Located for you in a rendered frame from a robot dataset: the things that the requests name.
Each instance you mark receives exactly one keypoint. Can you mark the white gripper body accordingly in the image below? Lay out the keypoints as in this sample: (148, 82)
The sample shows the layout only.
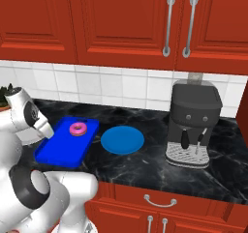
(45, 128)

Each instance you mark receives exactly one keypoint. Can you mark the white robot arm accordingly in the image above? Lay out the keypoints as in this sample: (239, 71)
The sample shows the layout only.
(38, 195)

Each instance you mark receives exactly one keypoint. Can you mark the blue tray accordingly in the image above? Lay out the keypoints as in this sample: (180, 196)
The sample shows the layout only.
(64, 145)

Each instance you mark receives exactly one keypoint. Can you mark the pink frosted donut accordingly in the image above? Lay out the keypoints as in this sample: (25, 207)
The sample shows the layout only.
(77, 129)

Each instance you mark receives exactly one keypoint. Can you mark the green potted plant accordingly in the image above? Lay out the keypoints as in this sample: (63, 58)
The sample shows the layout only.
(4, 96)

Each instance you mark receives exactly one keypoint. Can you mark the blue plate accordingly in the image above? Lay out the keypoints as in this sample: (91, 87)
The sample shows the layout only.
(122, 140)

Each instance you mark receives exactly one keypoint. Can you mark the red base cupboard door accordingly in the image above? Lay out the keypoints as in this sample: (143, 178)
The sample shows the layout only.
(119, 219)
(200, 225)

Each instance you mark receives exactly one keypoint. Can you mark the dark grey coffee machine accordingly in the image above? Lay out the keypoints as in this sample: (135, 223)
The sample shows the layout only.
(192, 121)

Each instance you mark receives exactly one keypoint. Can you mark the red drawer front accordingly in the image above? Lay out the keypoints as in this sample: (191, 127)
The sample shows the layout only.
(193, 204)

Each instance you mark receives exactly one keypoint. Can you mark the red tall cupboard side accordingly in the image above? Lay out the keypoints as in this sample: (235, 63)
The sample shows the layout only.
(242, 111)

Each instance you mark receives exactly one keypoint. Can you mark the red wall cupboard door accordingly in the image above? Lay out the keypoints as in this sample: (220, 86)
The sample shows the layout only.
(223, 24)
(126, 21)
(35, 17)

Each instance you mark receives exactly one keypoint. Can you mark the grey wall socket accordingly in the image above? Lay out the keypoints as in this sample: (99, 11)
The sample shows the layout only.
(195, 78)

